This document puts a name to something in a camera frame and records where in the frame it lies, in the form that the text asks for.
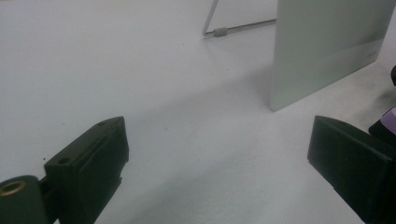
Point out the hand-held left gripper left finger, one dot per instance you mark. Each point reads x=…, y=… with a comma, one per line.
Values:
x=90, y=161

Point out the standing glass whiteboard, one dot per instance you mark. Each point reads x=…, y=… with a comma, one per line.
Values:
x=327, y=46

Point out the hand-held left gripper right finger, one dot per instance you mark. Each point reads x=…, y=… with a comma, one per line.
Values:
x=358, y=168

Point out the purple whiteboard eraser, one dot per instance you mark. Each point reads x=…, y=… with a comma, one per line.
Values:
x=390, y=121

